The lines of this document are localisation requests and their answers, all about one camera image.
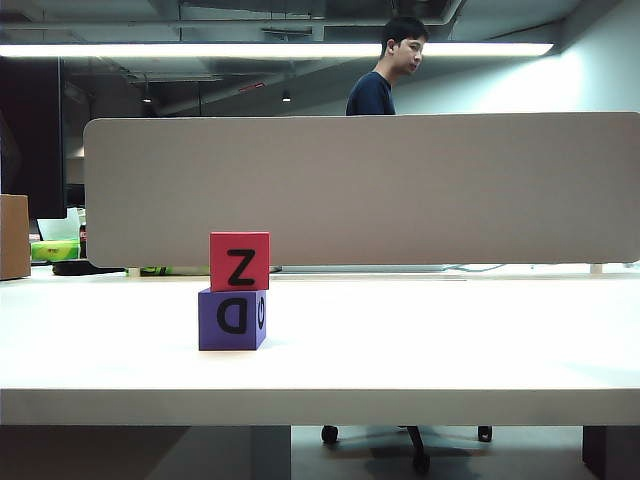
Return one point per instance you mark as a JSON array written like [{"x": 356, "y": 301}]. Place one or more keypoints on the red foam letter block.
[{"x": 239, "y": 262}]

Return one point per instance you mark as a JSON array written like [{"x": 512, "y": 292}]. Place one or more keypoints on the purple foam letter block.
[{"x": 230, "y": 320}]

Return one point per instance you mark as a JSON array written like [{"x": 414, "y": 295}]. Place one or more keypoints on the beige desk divider panel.
[{"x": 360, "y": 190}]

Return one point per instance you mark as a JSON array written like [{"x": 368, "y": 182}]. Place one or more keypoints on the black pendant spot lamp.
[
  {"x": 286, "y": 96},
  {"x": 146, "y": 98}
]

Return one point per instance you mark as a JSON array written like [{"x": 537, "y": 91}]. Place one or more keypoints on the green packet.
[{"x": 170, "y": 270}]

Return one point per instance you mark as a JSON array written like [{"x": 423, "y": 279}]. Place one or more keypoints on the person in dark shirt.
[{"x": 372, "y": 95}]

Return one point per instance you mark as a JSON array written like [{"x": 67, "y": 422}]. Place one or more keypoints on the black office chair base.
[{"x": 417, "y": 445}]

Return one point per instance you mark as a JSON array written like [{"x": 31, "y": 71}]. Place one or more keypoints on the cola bottle with red label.
[{"x": 83, "y": 242}]

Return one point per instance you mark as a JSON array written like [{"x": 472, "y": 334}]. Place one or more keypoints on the black flat pouch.
[{"x": 80, "y": 268}]

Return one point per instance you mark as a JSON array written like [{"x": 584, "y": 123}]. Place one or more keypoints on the white paper bag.
[{"x": 60, "y": 227}]

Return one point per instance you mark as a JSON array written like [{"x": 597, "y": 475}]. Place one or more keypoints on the green tissue box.
[{"x": 55, "y": 250}]

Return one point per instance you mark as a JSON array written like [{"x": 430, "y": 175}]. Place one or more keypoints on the brown cardboard box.
[{"x": 13, "y": 235}]

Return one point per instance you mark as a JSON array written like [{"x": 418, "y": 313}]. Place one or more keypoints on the dark table leg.
[{"x": 612, "y": 452}]

